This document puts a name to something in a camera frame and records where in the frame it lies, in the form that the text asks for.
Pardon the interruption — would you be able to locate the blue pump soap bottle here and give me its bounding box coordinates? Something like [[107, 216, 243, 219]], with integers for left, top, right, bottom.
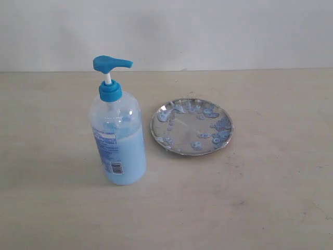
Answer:
[[89, 55, 146, 185]]

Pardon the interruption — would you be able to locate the round steel plate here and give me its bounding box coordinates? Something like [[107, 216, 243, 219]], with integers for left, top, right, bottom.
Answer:
[[150, 98, 234, 156]]

